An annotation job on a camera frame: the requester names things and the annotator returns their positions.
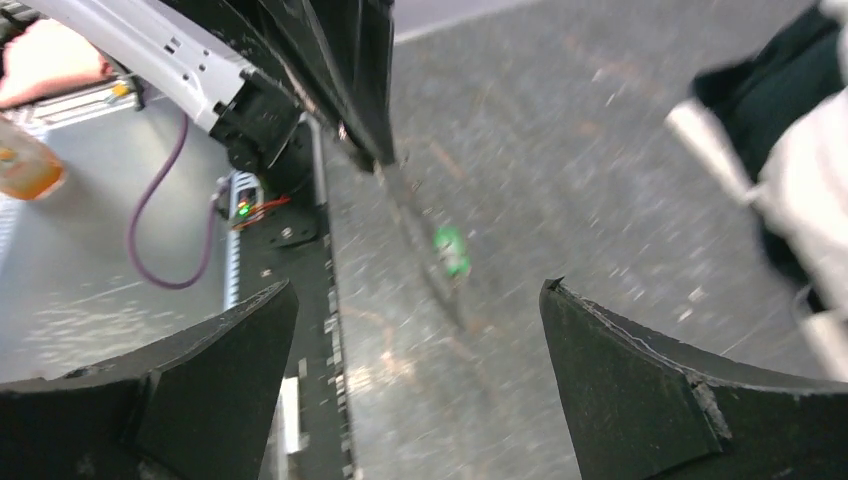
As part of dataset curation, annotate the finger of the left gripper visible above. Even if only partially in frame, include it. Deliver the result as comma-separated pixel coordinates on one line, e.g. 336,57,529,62
311,1,394,166
259,1,377,173

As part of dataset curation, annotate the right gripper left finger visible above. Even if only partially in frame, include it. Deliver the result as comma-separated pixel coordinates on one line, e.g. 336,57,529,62
1,282,299,479

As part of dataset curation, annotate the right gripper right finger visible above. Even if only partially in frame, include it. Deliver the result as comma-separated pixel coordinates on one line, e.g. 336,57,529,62
539,279,847,479

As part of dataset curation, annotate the green tag key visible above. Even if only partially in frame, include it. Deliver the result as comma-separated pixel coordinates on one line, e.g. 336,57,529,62
433,226,471,277

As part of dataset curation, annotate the large metal keyring plate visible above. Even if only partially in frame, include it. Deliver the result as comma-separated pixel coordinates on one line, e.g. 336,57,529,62
374,163,470,331

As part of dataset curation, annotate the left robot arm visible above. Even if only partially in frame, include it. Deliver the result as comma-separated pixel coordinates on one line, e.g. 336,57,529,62
32,0,396,186

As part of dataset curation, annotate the pink cloth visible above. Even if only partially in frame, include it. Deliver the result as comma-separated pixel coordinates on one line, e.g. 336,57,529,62
1,19,112,109

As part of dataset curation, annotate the orange drink bottle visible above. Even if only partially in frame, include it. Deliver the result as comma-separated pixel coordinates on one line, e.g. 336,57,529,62
1,116,66,201

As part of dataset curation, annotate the black white checkered blanket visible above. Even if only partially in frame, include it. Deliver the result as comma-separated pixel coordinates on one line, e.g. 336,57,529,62
666,1,847,381

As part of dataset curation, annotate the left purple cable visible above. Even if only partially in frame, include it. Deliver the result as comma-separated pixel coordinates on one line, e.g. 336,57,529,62
127,112,230,291

